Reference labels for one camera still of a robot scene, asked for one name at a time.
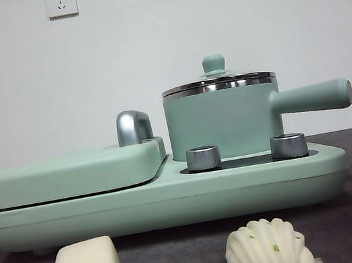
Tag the glass pot lid green knob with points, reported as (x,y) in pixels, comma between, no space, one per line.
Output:
(213,63)

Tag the scallion flower roll bun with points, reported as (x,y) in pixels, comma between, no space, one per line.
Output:
(269,251)

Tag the silver control knob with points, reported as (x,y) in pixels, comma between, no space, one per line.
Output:
(288,146)
(203,159)

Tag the green breakfast machine base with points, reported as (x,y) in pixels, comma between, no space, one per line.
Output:
(175,206)

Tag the green hinged griddle cover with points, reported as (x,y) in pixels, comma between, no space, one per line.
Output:
(68,177)

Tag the white wall socket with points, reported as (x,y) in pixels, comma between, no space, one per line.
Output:
(60,2)

